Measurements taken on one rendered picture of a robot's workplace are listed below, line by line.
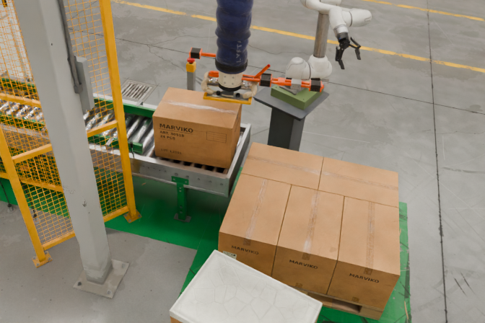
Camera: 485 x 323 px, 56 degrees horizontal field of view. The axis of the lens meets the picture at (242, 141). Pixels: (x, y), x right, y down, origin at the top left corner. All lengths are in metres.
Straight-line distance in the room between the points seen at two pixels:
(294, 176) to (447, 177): 1.84
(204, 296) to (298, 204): 1.32
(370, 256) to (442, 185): 1.76
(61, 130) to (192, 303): 1.12
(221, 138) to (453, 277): 2.10
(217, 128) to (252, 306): 1.48
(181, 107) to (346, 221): 1.47
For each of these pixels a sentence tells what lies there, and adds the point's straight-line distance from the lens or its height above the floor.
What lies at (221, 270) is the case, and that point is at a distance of 2.38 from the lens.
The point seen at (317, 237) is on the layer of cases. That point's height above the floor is 0.54.
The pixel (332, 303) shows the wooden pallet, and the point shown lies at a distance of 3.57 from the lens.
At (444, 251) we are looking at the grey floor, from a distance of 4.21.
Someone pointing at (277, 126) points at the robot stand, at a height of 0.45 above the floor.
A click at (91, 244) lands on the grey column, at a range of 3.24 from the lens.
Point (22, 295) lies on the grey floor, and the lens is 3.73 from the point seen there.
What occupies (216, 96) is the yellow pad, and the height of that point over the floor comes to 1.16.
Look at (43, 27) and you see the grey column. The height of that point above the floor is 2.02.
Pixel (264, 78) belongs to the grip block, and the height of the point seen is 1.29.
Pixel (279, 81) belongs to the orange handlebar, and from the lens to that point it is 3.24.
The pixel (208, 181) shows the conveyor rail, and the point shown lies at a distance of 3.49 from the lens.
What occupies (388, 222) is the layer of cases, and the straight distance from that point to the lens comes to 3.45.
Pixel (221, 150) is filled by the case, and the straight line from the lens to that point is 3.45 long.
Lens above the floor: 2.98
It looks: 39 degrees down
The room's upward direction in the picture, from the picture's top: 5 degrees clockwise
